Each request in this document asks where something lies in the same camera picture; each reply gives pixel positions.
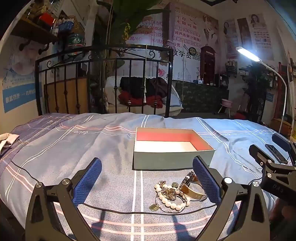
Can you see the red garment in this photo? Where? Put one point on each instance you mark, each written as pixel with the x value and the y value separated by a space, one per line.
pixel 126 96

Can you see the blue wall poster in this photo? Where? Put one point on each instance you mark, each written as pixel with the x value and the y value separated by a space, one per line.
pixel 18 92

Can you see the green round canister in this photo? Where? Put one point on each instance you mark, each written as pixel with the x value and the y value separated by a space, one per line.
pixel 75 42

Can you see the black iron bed frame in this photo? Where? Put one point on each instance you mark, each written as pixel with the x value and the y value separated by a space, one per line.
pixel 104 49

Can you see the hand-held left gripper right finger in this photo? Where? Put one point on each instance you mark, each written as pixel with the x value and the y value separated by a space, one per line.
pixel 205 183

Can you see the white floor lamp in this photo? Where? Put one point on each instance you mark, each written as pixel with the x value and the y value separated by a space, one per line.
pixel 247 53

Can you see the red phone booth cabinet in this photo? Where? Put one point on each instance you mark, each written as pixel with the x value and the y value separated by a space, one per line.
pixel 207 64

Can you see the black flat device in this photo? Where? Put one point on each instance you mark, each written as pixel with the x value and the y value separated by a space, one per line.
pixel 276 153

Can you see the large printed wall poster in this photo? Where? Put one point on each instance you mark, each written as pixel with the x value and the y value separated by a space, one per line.
pixel 185 34

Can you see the wall posters with portraits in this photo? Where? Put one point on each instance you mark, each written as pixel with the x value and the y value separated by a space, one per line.
pixel 259 32

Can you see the blue plaid bedsheet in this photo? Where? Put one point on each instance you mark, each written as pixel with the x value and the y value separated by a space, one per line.
pixel 69 148

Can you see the red box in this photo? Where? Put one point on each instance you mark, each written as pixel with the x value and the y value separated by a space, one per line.
pixel 47 18

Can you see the grey cardboard box pink inside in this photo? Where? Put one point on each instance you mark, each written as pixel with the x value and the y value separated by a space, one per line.
pixel 166 160

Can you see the wooden wall shelf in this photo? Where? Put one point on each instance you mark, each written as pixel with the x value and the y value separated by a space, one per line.
pixel 25 31

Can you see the wooden cabinet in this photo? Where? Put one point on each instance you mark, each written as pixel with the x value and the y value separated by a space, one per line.
pixel 76 95

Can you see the black garment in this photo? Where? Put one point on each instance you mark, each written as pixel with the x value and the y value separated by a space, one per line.
pixel 134 85

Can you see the pink stool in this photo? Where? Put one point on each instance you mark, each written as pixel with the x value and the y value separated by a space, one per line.
pixel 225 103

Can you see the small round gold charm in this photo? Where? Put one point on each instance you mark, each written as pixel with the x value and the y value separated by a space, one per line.
pixel 175 184

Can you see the blue box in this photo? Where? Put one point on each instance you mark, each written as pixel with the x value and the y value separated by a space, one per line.
pixel 66 25

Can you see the brown cardboard box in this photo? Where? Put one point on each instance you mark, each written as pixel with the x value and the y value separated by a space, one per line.
pixel 281 127

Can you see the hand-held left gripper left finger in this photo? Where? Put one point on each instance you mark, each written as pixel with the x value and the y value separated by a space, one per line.
pixel 89 178

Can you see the hanging green plant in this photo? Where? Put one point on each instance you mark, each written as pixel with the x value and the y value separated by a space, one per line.
pixel 120 20

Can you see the beige cloth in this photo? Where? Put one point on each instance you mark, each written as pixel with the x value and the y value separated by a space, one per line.
pixel 8 141

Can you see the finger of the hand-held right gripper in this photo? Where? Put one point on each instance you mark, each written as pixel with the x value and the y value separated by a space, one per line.
pixel 257 153
pixel 283 141

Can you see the green floral counter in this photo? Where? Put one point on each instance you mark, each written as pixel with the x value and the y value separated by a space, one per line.
pixel 201 97

